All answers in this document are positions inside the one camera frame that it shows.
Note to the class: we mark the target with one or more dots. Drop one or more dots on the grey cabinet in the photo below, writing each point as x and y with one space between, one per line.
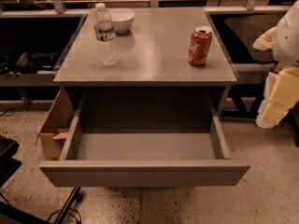
153 85

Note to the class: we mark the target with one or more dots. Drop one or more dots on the orange coke can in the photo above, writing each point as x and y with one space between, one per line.
199 45

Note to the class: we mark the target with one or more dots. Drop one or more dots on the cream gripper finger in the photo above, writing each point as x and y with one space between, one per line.
281 93
265 41

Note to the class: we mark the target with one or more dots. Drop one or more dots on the open grey top drawer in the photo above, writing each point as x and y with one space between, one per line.
145 138

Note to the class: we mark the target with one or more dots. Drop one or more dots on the cardboard box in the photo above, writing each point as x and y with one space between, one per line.
55 128

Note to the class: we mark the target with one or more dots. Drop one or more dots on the white ceramic bowl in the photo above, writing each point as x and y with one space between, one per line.
122 18

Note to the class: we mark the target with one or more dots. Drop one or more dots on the black stand left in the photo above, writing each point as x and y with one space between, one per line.
8 165

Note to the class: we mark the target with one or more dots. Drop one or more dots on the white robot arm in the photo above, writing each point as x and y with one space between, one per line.
286 40

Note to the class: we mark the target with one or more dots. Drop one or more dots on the clear plastic water bottle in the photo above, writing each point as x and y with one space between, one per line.
105 34

